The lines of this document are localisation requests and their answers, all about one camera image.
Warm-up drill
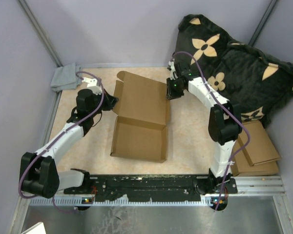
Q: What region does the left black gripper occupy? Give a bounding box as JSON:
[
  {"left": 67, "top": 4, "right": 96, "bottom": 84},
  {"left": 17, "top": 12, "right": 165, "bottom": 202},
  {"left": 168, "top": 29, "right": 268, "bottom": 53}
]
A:
[{"left": 89, "top": 89, "right": 119, "bottom": 117}]

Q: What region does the brown cardboard box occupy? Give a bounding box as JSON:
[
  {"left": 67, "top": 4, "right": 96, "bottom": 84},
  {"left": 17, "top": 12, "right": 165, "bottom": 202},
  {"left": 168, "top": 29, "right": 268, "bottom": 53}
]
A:
[{"left": 110, "top": 71, "right": 170, "bottom": 163}]

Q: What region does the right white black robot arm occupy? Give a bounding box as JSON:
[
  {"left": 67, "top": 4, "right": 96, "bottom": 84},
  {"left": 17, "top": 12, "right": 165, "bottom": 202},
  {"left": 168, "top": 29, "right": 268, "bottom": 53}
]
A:
[{"left": 167, "top": 61, "right": 242, "bottom": 194}]

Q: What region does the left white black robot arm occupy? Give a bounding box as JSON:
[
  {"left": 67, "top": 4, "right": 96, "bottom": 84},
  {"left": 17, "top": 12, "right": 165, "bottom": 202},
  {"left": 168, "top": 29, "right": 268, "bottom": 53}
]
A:
[{"left": 18, "top": 89, "right": 119, "bottom": 199}]

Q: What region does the upper folded cardboard box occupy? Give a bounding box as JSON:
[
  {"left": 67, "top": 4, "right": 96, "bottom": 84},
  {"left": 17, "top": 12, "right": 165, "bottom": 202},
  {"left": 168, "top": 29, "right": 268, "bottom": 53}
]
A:
[{"left": 243, "top": 121, "right": 280, "bottom": 166}]

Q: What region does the grey folded cloth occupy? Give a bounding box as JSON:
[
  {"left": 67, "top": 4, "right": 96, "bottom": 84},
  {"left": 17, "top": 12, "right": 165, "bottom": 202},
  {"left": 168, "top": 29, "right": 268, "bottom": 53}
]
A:
[{"left": 50, "top": 63, "right": 82, "bottom": 92}]

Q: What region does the black flower pattern cushion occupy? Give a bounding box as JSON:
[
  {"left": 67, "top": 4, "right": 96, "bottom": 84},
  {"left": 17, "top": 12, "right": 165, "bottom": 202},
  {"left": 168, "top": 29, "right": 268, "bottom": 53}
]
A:
[{"left": 174, "top": 14, "right": 293, "bottom": 126}]

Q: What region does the white paper corner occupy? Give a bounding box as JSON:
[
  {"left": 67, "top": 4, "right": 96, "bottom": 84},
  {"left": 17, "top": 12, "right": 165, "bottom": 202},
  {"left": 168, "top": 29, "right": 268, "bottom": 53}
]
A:
[{"left": 21, "top": 222, "right": 46, "bottom": 234}]

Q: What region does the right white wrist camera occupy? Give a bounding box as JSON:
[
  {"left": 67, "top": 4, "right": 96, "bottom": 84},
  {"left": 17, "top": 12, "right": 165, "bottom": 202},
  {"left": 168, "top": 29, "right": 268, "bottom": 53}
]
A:
[{"left": 167, "top": 58, "right": 178, "bottom": 80}]

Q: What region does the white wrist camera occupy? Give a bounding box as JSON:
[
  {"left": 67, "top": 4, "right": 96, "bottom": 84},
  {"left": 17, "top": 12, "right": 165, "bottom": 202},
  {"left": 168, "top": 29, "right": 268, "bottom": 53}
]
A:
[
  {"left": 167, "top": 58, "right": 178, "bottom": 80},
  {"left": 83, "top": 77, "right": 103, "bottom": 95}
]

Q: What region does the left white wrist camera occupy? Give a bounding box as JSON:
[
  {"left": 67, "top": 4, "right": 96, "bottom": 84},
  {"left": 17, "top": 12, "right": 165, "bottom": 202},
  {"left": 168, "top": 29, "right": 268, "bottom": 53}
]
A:
[{"left": 83, "top": 77, "right": 103, "bottom": 95}]

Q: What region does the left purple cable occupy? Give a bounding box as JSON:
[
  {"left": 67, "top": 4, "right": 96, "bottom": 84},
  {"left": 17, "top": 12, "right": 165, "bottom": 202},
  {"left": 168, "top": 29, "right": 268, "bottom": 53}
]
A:
[{"left": 18, "top": 71, "right": 105, "bottom": 214}]

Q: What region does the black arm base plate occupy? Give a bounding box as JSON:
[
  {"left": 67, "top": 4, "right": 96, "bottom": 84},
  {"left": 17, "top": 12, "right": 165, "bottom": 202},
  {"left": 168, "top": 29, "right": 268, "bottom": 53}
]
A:
[{"left": 64, "top": 175, "right": 238, "bottom": 211}]

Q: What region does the aluminium frame rail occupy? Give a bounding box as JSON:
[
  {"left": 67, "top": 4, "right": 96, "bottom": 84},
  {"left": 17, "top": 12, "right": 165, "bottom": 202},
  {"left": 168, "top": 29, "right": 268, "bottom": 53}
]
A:
[{"left": 30, "top": 175, "right": 285, "bottom": 209}]

